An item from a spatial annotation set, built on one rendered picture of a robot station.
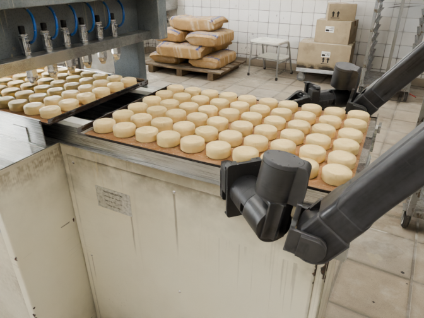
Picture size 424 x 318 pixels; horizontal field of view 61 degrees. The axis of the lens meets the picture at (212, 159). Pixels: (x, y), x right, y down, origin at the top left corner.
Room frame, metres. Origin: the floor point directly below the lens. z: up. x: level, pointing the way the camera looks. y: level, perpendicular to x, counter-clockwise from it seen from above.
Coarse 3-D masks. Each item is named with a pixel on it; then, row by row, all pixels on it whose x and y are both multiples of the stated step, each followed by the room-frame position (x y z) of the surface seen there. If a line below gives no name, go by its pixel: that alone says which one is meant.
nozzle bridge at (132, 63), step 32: (0, 0) 0.78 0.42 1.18; (32, 0) 0.85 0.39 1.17; (64, 0) 0.93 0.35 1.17; (96, 0) 1.02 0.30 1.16; (128, 0) 1.27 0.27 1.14; (160, 0) 1.28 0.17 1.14; (0, 32) 0.86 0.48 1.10; (32, 32) 0.93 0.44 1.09; (128, 32) 1.24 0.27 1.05; (160, 32) 1.27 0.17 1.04; (0, 64) 0.79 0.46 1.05; (32, 64) 0.86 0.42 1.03; (128, 64) 1.34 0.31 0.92
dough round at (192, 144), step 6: (186, 138) 0.68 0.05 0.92; (192, 138) 0.68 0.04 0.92; (198, 138) 0.68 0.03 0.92; (180, 144) 0.66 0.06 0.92; (186, 144) 0.65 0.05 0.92; (192, 144) 0.65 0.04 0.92; (198, 144) 0.65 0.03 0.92; (186, 150) 0.65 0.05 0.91; (192, 150) 0.65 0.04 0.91; (198, 150) 0.65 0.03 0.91
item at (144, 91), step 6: (132, 90) 1.10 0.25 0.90; (138, 90) 1.09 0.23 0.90; (144, 90) 1.08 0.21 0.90; (150, 90) 1.08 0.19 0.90; (156, 90) 1.08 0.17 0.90; (120, 96) 1.12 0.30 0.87; (126, 96) 1.11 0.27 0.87; (132, 96) 1.10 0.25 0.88; (138, 96) 1.09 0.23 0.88; (114, 102) 1.14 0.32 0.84; (120, 102) 1.13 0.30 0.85; (126, 102) 1.11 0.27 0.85; (378, 126) 0.80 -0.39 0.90; (378, 132) 0.78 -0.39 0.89; (372, 144) 0.78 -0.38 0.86; (372, 150) 0.78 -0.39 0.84
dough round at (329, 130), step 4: (316, 124) 0.75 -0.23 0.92; (320, 124) 0.75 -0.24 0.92; (324, 124) 0.75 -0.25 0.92; (328, 124) 0.75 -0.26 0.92; (312, 128) 0.74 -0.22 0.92; (316, 128) 0.73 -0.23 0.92; (320, 128) 0.73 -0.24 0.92; (324, 128) 0.73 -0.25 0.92; (328, 128) 0.73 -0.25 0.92; (332, 128) 0.73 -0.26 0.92; (312, 132) 0.73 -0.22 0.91; (316, 132) 0.72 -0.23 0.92; (320, 132) 0.72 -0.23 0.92; (324, 132) 0.71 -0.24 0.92; (328, 132) 0.71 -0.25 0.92; (332, 132) 0.71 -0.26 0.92; (332, 136) 0.72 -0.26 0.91
